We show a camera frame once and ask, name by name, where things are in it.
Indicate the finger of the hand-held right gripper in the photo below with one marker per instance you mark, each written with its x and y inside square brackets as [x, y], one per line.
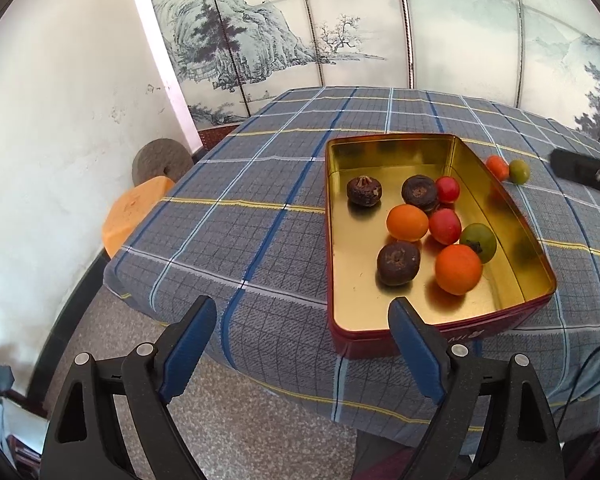
[585, 170]

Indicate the orange tangerine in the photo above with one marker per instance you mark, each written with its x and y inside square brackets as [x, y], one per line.
[406, 222]
[458, 270]

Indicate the grey plaid tablecloth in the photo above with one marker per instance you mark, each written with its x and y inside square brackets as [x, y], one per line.
[230, 230]

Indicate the red tomato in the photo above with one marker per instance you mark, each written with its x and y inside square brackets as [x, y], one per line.
[448, 189]
[445, 226]

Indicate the dark brown mangosteen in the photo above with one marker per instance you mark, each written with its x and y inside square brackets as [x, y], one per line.
[398, 263]
[364, 190]
[420, 192]

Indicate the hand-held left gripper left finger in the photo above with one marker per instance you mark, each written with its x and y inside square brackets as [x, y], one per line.
[182, 360]

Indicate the red and gold tin box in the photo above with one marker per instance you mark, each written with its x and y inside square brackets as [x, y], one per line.
[365, 295]

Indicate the grey round millstone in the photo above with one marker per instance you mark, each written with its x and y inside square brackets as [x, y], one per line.
[151, 157]

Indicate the small orange-red tomato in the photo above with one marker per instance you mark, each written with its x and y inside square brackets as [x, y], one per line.
[496, 166]

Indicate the green tomato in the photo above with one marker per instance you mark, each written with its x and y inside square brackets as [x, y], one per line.
[481, 240]
[520, 171]

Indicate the landscape painted folding screen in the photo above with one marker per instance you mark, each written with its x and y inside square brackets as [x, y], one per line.
[360, 10]

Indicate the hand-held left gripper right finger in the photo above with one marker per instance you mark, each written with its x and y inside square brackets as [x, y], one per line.
[417, 355]

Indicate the orange round stool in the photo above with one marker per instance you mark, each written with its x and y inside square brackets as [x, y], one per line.
[127, 212]

